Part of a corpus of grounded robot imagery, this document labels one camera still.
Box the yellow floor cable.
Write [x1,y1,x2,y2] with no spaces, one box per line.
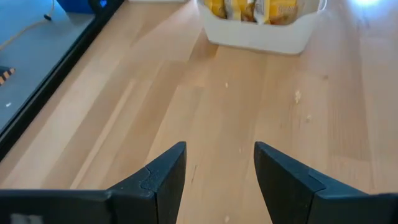
[0,0,56,51]

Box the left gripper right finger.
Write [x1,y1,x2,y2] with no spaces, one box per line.
[253,141,398,224]

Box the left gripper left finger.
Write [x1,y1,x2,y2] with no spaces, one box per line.
[107,141,187,224]

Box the blue plastic crate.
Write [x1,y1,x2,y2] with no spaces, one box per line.
[57,0,108,15]

